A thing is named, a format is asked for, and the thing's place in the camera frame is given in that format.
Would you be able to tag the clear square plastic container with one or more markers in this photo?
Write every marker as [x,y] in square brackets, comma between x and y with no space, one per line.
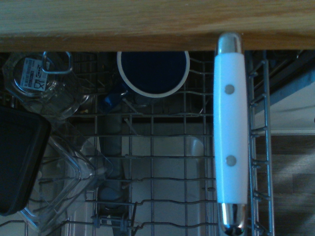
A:
[73,167]

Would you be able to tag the black rectangular container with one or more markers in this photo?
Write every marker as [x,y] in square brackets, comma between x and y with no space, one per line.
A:
[19,157]

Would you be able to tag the glass jar with label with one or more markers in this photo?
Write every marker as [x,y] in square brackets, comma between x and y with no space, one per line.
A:
[32,78]

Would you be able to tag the built-in dishwasher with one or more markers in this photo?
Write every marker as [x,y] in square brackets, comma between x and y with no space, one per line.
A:
[167,159]

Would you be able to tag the dark mug white rim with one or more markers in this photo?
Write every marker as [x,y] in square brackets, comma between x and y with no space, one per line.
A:
[152,73]

